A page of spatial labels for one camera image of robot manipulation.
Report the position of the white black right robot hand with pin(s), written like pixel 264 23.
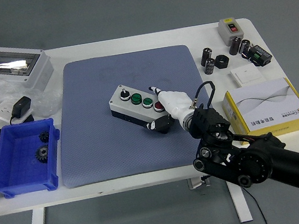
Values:
pixel 175 103

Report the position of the grey four-button control box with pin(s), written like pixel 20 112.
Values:
pixel 126 107

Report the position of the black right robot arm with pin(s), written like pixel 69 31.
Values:
pixel 259 160

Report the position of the black cylindrical capacitor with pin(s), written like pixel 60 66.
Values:
pixel 244 47
pixel 206 56
pixel 234 46
pixel 209 66

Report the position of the black hexagonal nut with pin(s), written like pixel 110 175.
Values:
pixel 217 63

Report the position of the blue-grey table mat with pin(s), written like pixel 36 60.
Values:
pixel 101 148

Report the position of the yellow white cardboard box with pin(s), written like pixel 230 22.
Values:
pixel 268 104

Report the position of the black module with green terminal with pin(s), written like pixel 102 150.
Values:
pixel 260 56

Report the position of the clear plastic bag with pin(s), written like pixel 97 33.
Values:
pixel 45 101

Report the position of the small black gear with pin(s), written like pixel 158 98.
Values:
pixel 44 137

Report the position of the large black gear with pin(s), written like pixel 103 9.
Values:
pixel 42 154

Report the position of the black power adapter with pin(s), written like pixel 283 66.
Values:
pixel 22 106

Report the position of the blue plastic bin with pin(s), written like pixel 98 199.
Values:
pixel 20 178

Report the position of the white wall switch plate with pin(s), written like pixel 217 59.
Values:
pixel 247 74

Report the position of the grey under-table bracket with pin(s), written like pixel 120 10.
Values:
pixel 195 183

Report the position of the grey red-black push switch box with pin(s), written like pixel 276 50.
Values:
pixel 226 33

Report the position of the grey enclosure with clear lid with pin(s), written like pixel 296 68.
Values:
pixel 38 74

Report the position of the white wall socket panel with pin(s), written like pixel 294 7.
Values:
pixel 1 111

